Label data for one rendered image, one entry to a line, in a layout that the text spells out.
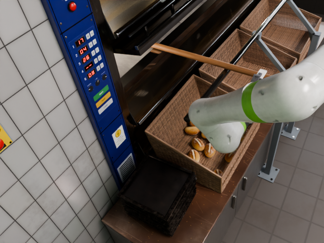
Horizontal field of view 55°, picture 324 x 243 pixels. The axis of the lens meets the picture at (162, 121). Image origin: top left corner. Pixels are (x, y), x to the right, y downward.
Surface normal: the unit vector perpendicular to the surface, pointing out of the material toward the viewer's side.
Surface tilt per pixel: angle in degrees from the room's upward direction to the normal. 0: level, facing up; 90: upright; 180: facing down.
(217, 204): 0
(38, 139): 90
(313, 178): 0
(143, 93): 70
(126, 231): 0
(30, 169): 90
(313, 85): 37
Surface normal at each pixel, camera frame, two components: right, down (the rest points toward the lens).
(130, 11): 0.73, 0.10
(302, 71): -0.05, -0.73
